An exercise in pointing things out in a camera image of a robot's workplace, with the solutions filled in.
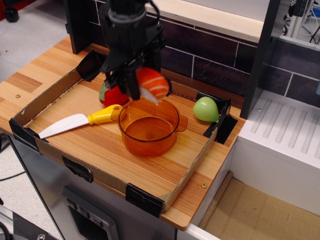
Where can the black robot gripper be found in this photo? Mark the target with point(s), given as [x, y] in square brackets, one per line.
[132, 41]

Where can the salmon sushi toy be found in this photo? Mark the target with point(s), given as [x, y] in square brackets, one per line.
[152, 85]

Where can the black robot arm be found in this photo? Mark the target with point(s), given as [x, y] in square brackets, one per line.
[132, 40]

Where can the cardboard fence with black tape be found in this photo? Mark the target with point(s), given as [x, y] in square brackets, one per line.
[171, 186]

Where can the orange transparent plastic pot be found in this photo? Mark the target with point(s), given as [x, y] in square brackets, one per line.
[149, 129]

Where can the red toy strawberry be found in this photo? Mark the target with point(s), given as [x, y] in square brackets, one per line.
[110, 96]

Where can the green toy pear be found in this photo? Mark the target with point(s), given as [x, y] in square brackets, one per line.
[205, 109]

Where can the black wheel caster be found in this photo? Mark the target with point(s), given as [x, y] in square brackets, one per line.
[11, 14]

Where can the silver toy oven front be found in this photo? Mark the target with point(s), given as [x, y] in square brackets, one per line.
[83, 210]

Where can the white toy sink drainboard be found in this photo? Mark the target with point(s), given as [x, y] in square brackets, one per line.
[278, 151]

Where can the yellow handled toy knife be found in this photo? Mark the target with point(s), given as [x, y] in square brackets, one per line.
[79, 119]

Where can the dark left backsplash post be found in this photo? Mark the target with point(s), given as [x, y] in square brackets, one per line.
[82, 24]

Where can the dark grey vertical post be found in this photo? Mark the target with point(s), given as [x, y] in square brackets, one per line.
[270, 34]

